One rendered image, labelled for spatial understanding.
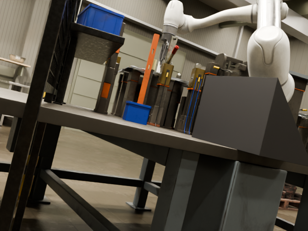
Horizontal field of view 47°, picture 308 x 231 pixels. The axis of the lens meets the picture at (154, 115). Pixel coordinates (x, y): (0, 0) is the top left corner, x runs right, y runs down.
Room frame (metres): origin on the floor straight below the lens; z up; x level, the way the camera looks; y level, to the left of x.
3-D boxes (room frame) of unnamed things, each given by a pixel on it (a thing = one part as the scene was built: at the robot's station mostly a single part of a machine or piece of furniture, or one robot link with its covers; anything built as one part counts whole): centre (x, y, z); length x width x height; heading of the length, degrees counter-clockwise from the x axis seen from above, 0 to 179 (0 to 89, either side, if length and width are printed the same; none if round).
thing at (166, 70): (1.97, -0.01, 0.87); 0.10 x 0.07 x 0.35; 14
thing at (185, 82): (2.27, -0.44, 1.00); 1.38 x 0.22 x 0.02; 104
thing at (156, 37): (1.97, 0.09, 0.95); 0.03 x 0.01 x 0.50; 104
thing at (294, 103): (1.99, -0.73, 0.92); 0.10 x 0.08 x 0.45; 104
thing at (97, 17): (1.70, 0.37, 1.09); 0.30 x 0.17 x 0.13; 23
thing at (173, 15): (2.15, 0.03, 1.39); 0.13 x 0.11 x 0.16; 157
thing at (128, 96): (2.11, 0.17, 0.84); 0.12 x 0.05 x 0.29; 14
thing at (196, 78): (1.99, -0.19, 0.88); 0.11 x 0.07 x 0.37; 14
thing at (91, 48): (1.84, 0.40, 1.01); 0.90 x 0.22 x 0.03; 14
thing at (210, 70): (1.99, -0.25, 0.91); 0.07 x 0.05 x 0.42; 14
